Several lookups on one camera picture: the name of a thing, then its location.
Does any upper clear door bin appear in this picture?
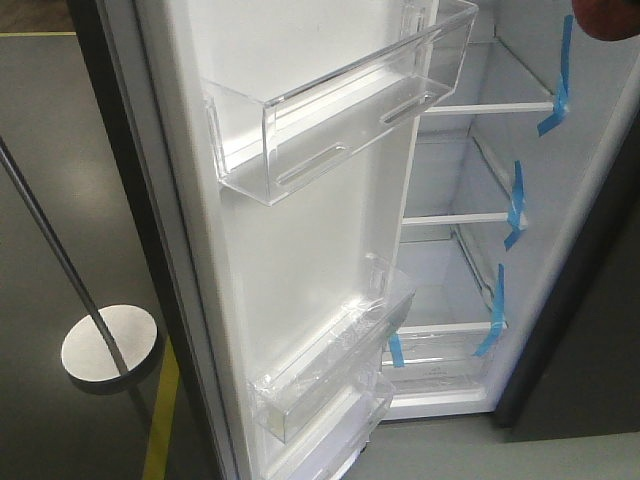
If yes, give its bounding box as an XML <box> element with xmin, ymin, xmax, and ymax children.
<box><xmin>203</xmin><ymin>1</ymin><xmax>478</xmax><ymax>205</ymax></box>

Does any clear door bin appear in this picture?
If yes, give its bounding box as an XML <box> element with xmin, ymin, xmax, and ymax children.
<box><xmin>250</xmin><ymin>253</ymin><xmax>415</xmax><ymax>443</ymax></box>
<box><xmin>261</xmin><ymin>374</ymin><xmax>394</xmax><ymax>479</ymax></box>
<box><xmin>203</xmin><ymin>1</ymin><xmax>478</xmax><ymax>205</ymax></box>

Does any silver pole stand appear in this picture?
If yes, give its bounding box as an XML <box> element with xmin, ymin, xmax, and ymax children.
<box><xmin>1</xmin><ymin>142</ymin><xmax>160</xmax><ymax>385</ymax></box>

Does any white open fridge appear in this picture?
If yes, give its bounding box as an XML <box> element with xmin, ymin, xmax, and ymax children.
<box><xmin>388</xmin><ymin>1</ymin><xmax>639</xmax><ymax>421</ymax></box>

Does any clear crisper drawer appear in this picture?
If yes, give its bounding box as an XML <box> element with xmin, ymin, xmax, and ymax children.
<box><xmin>381</xmin><ymin>322</ymin><xmax>495</xmax><ymax>394</ymax></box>

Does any middle clear door bin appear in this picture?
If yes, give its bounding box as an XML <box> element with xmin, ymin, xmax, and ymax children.
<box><xmin>250</xmin><ymin>253</ymin><xmax>415</xmax><ymax>443</ymax></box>

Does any red yellow apple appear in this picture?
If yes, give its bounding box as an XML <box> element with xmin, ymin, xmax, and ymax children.
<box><xmin>572</xmin><ymin>0</ymin><xmax>639</xmax><ymax>42</ymax></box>

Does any dark grey right fridge door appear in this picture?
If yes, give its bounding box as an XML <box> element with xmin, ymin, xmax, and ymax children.
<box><xmin>492</xmin><ymin>179</ymin><xmax>640</xmax><ymax>444</ymax></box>

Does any lower clear door bin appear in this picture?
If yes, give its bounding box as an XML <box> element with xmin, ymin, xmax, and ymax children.
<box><xmin>261</xmin><ymin>374</ymin><xmax>394</xmax><ymax>479</ymax></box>

